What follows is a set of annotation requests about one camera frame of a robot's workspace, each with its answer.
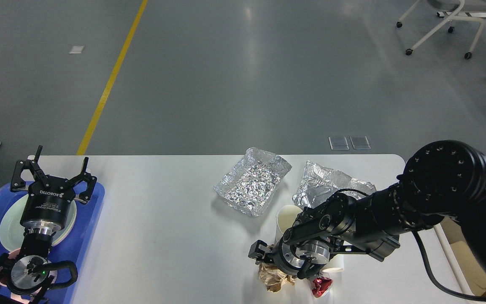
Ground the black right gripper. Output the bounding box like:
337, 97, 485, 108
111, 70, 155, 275
248, 240, 331, 277

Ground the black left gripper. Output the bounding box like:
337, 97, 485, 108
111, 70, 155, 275
10, 145, 97, 232

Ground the brown paper ball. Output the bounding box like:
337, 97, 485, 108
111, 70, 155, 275
258, 261, 296, 293

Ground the mint green plate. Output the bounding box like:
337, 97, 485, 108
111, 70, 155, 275
0, 196, 77, 252

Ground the foil tray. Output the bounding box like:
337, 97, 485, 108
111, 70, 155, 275
213, 147, 292, 217

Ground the foil sheet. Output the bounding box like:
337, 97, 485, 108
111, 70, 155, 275
292, 161, 377, 209

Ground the brown paper bag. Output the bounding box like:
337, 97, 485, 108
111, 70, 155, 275
450, 241, 486, 297

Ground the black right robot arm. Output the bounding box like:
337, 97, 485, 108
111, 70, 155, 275
248, 140, 486, 302

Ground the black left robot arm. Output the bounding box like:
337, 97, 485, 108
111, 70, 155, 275
0, 146, 97, 304

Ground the white paper cup upright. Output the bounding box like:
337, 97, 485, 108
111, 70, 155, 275
275, 205, 303, 243

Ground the red foil wrapper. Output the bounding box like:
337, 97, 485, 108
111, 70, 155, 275
311, 276, 333, 298

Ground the white paper cup inverted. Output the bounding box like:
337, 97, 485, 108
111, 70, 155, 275
321, 254, 345, 274

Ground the beige plastic bin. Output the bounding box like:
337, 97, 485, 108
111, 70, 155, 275
406, 156, 486, 304

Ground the white rolling chair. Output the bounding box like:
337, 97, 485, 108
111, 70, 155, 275
405, 0, 486, 60

